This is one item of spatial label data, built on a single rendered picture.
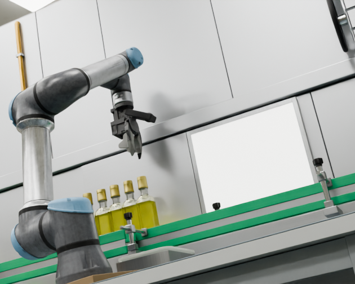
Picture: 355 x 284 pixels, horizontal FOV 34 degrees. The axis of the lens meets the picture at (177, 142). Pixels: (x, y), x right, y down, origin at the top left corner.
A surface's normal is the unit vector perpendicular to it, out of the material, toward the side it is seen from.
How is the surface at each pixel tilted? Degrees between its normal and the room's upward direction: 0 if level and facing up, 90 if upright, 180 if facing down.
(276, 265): 90
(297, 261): 90
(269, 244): 90
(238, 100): 90
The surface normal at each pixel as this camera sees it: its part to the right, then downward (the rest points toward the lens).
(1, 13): 0.18, 0.93
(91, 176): -0.40, -0.23
